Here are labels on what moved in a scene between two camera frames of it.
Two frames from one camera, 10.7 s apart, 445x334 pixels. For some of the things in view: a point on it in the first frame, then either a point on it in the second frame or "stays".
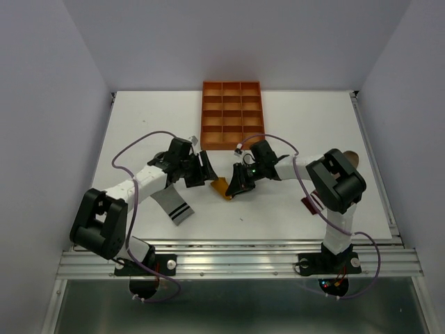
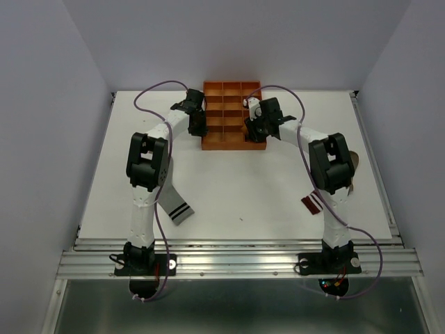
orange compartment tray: [231, 111] stays
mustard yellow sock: [221, 185] -> [245, 129]
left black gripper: [204, 173] -> [201, 130]
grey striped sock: [174, 204] stays
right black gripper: [239, 182] -> [254, 134]
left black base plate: [161, 264] stays
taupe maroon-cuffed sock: [316, 199] stays
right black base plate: [328, 263] stays
